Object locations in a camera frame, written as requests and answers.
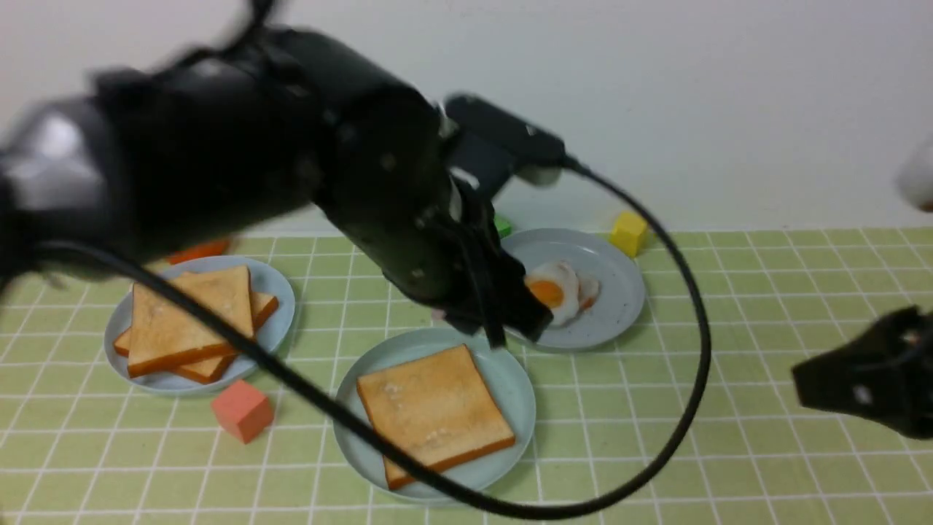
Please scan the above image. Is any green cube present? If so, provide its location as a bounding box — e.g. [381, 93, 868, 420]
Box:
[493, 214, 513, 238]

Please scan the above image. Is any toast slice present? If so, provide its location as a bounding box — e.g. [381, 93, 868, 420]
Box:
[127, 265, 254, 378]
[113, 292, 279, 384]
[356, 343, 517, 474]

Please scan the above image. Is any blue plate with toast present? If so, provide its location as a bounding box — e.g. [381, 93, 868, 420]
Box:
[104, 255, 296, 397]

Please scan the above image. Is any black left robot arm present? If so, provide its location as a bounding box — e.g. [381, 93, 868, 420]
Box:
[2, 28, 551, 340]

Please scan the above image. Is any yellow cube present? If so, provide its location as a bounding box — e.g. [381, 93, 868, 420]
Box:
[609, 211, 649, 259]

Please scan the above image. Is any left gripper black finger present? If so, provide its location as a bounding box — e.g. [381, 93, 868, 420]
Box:
[456, 226, 507, 349]

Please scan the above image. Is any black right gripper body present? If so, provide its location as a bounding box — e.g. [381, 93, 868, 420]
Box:
[791, 306, 932, 440]

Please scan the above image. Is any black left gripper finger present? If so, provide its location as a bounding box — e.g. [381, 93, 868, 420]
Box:
[492, 270, 551, 342]

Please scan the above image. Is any fried egg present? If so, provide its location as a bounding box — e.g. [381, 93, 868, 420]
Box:
[579, 273, 601, 312]
[524, 260, 581, 327]

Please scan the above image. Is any black cable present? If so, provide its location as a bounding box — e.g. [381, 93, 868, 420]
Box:
[29, 157, 713, 521]

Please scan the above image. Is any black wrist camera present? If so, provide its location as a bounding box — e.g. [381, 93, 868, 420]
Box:
[443, 93, 566, 200]

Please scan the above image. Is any coral red cube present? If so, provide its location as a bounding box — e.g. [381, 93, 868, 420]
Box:
[211, 380, 276, 444]

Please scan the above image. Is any teal front plate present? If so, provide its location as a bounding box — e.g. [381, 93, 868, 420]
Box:
[333, 327, 536, 504]

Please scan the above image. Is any orange fruit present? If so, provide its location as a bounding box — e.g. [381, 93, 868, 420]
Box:
[166, 237, 231, 265]

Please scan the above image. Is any blue plate with eggs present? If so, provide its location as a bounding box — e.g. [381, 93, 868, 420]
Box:
[502, 228, 646, 354]

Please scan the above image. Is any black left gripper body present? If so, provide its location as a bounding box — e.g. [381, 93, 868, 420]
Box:
[321, 175, 496, 329]

